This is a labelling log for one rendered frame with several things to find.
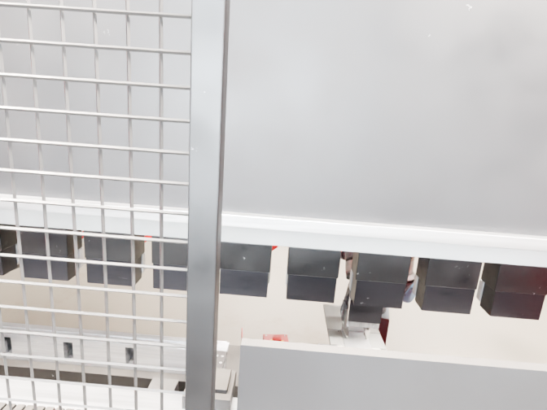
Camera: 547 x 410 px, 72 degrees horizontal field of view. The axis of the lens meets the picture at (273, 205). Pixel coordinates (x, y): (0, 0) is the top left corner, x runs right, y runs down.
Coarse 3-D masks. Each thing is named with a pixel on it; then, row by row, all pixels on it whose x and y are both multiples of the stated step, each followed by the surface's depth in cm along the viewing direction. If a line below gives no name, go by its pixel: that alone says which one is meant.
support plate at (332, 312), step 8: (328, 304) 146; (328, 312) 140; (336, 312) 141; (328, 320) 135; (336, 320) 136; (328, 328) 130; (336, 328) 130; (328, 336) 126; (336, 336) 126; (376, 336) 127; (336, 344) 121; (376, 344) 123
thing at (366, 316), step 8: (352, 304) 114; (352, 312) 115; (360, 312) 115; (368, 312) 115; (376, 312) 115; (352, 320) 116; (360, 320) 116; (368, 320) 116; (376, 320) 115; (376, 328) 117
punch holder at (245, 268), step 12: (228, 252) 109; (240, 252) 109; (252, 252) 109; (264, 252) 108; (228, 264) 110; (240, 264) 110; (252, 264) 109; (264, 264) 109; (228, 276) 111; (240, 276) 110; (252, 276) 110; (264, 276) 110; (228, 288) 112; (240, 288) 111; (252, 288) 111; (264, 288) 111
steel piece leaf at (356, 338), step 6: (342, 330) 129; (348, 330) 129; (354, 330) 129; (360, 330) 129; (348, 336) 126; (354, 336) 126; (360, 336) 126; (348, 342) 122; (354, 342) 122; (360, 342) 123; (366, 342) 123; (366, 348) 120
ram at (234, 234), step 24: (0, 216) 109; (24, 216) 109; (48, 216) 108; (96, 216) 108; (240, 240) 108; (264, 240) 108; (288, 240) 107; (312, 240) 107; (336, 240) 107; (360, 240) 106; (384, 240) 106; (528, 264) 106
